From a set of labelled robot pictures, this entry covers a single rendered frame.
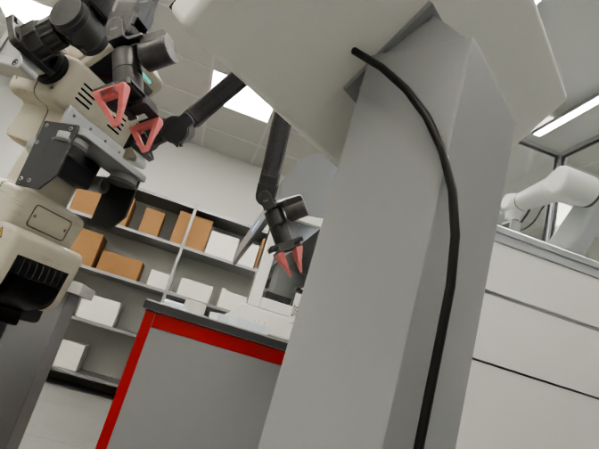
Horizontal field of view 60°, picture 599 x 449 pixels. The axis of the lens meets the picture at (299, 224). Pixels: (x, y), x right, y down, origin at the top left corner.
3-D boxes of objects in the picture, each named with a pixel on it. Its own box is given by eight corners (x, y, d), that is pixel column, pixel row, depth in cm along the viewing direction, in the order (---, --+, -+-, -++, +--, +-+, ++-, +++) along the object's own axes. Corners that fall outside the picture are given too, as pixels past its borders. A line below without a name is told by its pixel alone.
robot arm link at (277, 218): (265, 212, 159) (260, 209, 153) (285, 204, 158) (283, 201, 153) (272, 232, 158) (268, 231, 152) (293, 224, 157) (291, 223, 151)
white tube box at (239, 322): (233, 327, 172) (237, 316, 174) (225, 326, 180) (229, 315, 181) (266, 338, 177) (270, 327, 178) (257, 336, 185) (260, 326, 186)
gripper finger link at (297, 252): (311, 268, 150) (299, 238, 152) (288, 276, 148) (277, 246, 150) (306, 272, 157) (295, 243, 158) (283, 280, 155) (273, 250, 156)
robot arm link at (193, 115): (280, 30, 150) (276, 23, 141) (308, 68, 152) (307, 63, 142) (164, 127, 157) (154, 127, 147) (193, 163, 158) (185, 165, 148)
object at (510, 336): (431, 344, 103) (446, 274, 107) (307, 342, 200) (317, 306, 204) (809, 465, 117) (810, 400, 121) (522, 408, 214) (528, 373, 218)
